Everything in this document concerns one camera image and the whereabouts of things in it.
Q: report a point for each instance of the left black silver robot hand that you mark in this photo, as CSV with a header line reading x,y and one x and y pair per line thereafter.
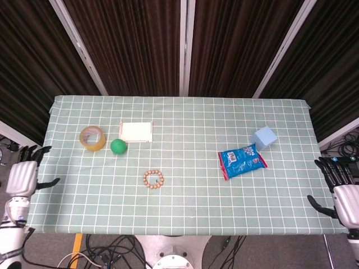
x,y
22,179

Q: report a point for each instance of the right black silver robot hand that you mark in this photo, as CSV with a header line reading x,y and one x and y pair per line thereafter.
x,y
347,204

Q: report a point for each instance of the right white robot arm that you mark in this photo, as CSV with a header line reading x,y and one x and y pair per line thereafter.
x,y
354,241

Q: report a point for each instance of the black caster wheel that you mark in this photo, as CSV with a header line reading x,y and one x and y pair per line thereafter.
x,y
12,146

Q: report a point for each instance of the black box with green lights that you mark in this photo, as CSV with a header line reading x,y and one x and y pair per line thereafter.
x,y
354,168

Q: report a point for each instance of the thin metal rod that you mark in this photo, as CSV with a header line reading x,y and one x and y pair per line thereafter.
x,y
328,252

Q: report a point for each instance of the clear packing tape roll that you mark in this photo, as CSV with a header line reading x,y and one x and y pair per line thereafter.
x,y
96,146

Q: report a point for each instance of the yellow floor tape strip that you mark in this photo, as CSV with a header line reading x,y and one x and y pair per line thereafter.
x,y
78,246

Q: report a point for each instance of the green ball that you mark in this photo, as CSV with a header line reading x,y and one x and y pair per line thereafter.
x,y
118,146

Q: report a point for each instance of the light blue foam cube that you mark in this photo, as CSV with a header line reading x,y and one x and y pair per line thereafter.
x,y
263,138

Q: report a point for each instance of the dark brown ribbed partition panel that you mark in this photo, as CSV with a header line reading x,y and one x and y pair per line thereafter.
x,y
331,70
238,47
131,47
33,70

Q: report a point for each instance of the blue red snack bag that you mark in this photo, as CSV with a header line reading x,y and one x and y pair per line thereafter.
x,y
241,164

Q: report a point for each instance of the white rectangular tray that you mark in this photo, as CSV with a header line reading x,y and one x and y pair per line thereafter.
x,y
136,131

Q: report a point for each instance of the green checked tablecloth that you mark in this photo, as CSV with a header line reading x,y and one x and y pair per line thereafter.
x,y
179,201

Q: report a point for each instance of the white partition base rail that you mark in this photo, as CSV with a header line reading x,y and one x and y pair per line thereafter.
x,y
19,138
339,133

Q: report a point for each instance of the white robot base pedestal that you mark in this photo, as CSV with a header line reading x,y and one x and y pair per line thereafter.
x,y
148,243

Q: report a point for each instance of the white partition post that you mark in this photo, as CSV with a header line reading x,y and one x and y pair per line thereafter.
x,y
78,47
186,47
283,50

